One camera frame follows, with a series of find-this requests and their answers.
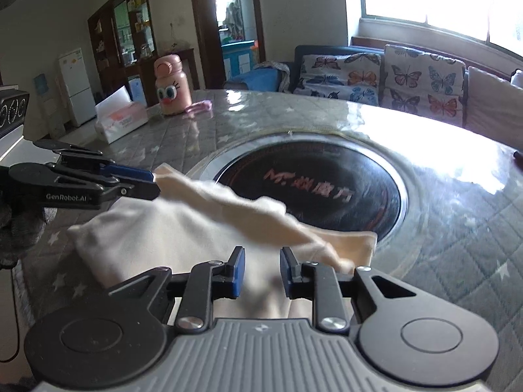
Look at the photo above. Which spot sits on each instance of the round black induction cooker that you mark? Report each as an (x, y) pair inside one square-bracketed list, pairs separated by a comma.
[(310, 183)]

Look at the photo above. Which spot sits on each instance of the white appliance with dials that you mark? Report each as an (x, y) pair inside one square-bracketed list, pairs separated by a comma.
[(12, 130)]

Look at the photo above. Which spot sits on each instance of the blue cloth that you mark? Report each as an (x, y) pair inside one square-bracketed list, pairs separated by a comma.
[(253, 77)]

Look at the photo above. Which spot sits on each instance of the white refrigerator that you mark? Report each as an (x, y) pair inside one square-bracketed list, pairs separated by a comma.
[(77, 90)]

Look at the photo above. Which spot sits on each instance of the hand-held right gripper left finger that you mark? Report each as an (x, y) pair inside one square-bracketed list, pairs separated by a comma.
[(237, 273)]

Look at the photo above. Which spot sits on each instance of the grey garment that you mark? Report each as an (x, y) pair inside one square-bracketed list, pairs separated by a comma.
[(271, 65)]

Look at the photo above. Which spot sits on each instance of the white tissue pack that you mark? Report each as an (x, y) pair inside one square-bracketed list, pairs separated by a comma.
[(122, 122)]

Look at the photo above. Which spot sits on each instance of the panda plush toy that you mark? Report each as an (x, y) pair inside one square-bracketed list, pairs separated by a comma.
[(518, 77)]

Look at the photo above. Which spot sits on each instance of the wooden display cabinet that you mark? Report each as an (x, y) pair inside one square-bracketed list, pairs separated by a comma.
[(106, 41)]

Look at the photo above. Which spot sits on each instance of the dark wooden door frame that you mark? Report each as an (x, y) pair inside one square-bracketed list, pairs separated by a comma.
[(200, 28)]

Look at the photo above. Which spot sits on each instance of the pink cartoon water bottle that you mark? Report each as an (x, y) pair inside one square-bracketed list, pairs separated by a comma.
[(173, 90)]

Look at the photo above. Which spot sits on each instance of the hanging clothes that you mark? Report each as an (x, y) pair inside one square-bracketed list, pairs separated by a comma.
[(235, 18)]

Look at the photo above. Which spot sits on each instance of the person's left hand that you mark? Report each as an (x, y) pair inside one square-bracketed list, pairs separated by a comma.
[(20, 237)]

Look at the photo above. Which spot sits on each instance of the dark blue sofa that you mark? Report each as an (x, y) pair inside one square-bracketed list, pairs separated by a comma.
[(302, 51)]

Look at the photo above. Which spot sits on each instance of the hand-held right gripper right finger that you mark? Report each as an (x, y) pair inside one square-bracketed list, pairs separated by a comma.
[(287, 273)]

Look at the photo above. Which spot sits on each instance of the cream sweatshirt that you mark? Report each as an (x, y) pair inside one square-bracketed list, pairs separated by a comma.
[(163, 228)]

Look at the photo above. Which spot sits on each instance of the grey quilted star tablecloth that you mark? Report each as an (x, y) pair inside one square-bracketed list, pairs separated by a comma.
[(470, 261)]

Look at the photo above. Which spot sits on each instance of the butterfly print cushion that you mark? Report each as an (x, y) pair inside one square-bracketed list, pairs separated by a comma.
[(339, 77), (421, 81)]

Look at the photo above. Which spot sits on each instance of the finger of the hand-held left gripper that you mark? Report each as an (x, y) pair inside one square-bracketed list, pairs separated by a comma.
[(141, 191), (130, 172)]

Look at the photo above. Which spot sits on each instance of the beige cushion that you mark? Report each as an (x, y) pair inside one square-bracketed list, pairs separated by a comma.
[(494, 106)]

